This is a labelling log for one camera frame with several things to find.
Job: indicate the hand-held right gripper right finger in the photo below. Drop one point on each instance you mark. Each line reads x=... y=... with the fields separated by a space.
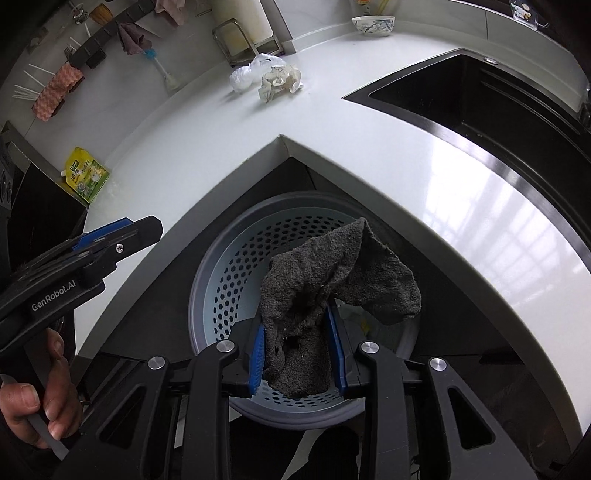
x=336 y=355

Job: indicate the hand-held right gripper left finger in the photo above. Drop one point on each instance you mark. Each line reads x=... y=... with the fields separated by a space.
x=258 y=360

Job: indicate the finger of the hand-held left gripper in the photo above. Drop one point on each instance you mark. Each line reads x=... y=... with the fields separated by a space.
x=129 y=240
x=99 y=235

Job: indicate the grey perforated trash bin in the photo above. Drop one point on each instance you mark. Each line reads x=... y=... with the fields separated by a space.
x=231 y=286

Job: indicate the dark grey terry cloth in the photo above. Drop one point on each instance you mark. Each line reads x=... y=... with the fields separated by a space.
x=323 y=277

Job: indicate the person's left hand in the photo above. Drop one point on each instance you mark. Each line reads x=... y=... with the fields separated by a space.
x=62 y=397

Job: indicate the yellow green spout pouch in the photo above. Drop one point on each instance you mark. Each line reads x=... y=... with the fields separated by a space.
x=87 y=175

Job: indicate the pink wavy patterned cloth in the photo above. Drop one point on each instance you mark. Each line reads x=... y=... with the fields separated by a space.
x=55 y=92

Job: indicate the bundle of white sticks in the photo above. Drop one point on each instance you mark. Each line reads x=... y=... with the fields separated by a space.
x=27 y=87

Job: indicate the blue white bottle brush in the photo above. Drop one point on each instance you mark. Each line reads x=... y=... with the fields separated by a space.
x=168 y=78

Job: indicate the metal forks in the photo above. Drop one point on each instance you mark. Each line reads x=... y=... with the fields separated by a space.
x=70 y=50

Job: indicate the grey purple hanging cloth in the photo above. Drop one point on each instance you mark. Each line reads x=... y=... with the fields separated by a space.
x=134 y=39

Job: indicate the white plastic bag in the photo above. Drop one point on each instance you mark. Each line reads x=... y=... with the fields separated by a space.
x=244 y=76

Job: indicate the crumpled paper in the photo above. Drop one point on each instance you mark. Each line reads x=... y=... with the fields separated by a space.
x=279 y=83

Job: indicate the pink hanging cloth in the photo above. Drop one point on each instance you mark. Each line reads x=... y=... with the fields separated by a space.
x=171 y=9

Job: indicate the black kitchen sink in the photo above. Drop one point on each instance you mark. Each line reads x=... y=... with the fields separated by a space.
x=461 y=101

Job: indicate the white patterned ceramic bowl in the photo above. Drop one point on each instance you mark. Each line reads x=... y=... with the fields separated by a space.
x=373 y=25

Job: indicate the clear glass mug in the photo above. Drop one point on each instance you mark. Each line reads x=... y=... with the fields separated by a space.
x=524 y=11

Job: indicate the black wall rail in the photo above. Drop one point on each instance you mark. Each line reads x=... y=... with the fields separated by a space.
x=115 y=23

